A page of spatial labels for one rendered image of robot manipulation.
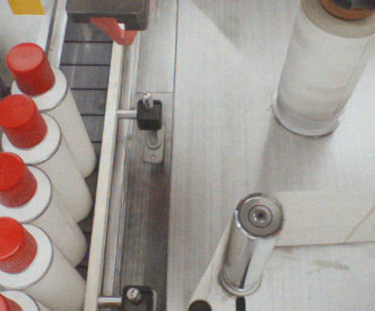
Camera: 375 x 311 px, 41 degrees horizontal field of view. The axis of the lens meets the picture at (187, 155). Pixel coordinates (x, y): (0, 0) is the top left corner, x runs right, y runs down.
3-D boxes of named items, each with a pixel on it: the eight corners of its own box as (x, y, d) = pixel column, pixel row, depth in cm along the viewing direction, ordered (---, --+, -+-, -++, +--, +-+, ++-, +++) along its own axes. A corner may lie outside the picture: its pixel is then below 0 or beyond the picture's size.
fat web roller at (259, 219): (262, 297, 53) (293, 245, 36) (219, 296, 53) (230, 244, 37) (260, 254, 55) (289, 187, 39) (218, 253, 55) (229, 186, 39)
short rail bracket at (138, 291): (156, 329, 57) (147, 309, 46) (100, 327, 57) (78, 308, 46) (158, 299, 58) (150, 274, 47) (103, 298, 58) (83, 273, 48)
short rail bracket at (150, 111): (164, 154, 67) (159, 105, 56) (142, 154, 67) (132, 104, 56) (166, 133, 68) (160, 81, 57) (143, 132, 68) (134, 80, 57)
